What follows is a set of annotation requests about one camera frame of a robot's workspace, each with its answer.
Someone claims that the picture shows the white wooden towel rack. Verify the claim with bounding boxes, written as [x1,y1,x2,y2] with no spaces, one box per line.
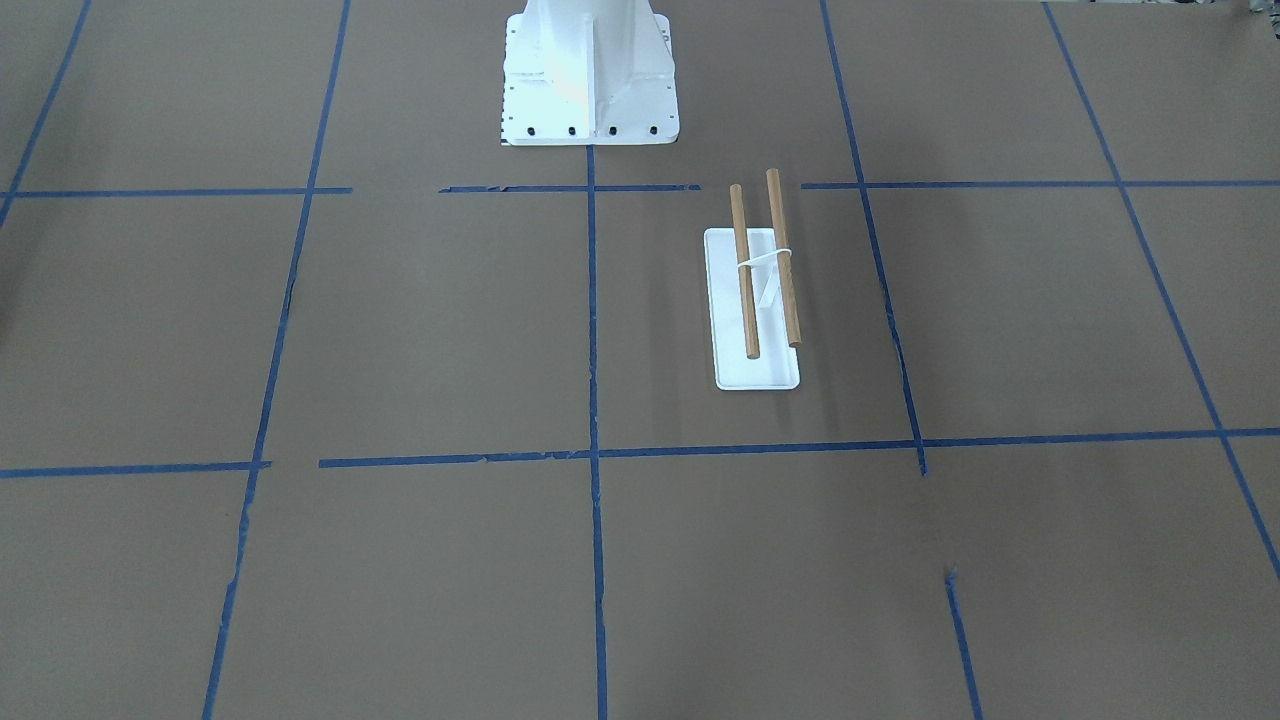
[703,168,803,391]

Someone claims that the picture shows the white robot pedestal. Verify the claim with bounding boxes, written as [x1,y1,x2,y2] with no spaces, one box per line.
[500,1,681,147]

